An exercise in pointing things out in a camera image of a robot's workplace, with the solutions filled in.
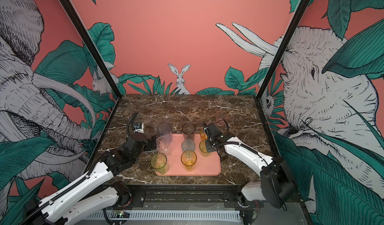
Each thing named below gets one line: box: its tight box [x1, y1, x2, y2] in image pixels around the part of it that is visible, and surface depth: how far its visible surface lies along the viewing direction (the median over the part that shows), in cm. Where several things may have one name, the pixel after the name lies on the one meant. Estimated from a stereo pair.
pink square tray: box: [166, 133, 221, 176], surface depth 86 cm
